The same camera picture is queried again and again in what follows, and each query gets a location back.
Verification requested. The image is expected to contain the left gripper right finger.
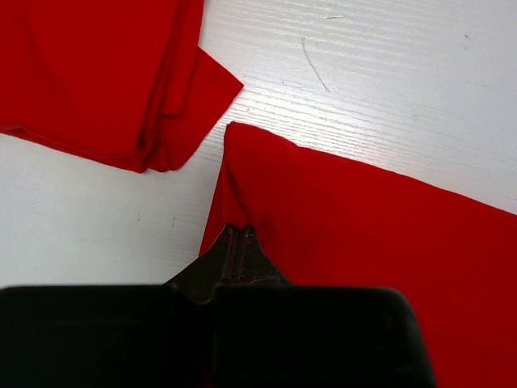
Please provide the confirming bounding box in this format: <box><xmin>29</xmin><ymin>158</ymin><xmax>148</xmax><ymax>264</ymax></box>
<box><xmin>211</xmin><ymin>227</ymin><xmax>436</xmax><ymax>387</ymax></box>

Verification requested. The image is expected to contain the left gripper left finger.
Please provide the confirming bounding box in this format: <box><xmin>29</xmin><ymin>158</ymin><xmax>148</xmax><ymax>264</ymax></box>
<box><xmin>1</xmin><ymin>226</ymin><xmax>238</xmax><ymax>387</ymax></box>

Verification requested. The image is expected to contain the folded red t-shirt stack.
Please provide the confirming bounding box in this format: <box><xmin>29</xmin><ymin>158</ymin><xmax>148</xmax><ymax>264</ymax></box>
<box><xmin>1</xmin><ymin>1</ymin><xmax>242</xmax><ymax>173</ymax></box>

